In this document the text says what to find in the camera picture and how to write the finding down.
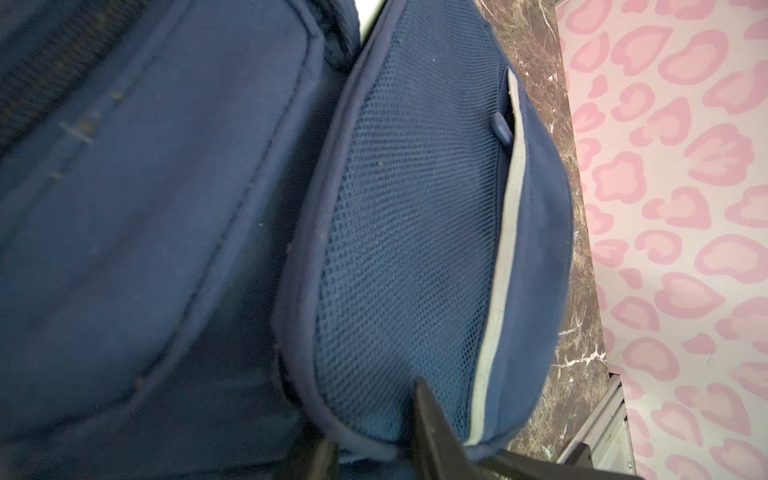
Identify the navy blue student backpack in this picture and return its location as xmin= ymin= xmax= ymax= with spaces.
xmin=1 ymin=1 xmax=573 ymax=479

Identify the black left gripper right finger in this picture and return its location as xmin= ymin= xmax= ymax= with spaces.
xmin=412 ymin=379 xmax=637 ymax=480

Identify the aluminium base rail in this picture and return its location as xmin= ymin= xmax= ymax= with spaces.
xmin=557 ymin=374 xmax=637 ymax=475

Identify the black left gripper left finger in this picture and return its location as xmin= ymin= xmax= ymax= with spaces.
xmin=281 ymin=431 xmax=339 ymax=480

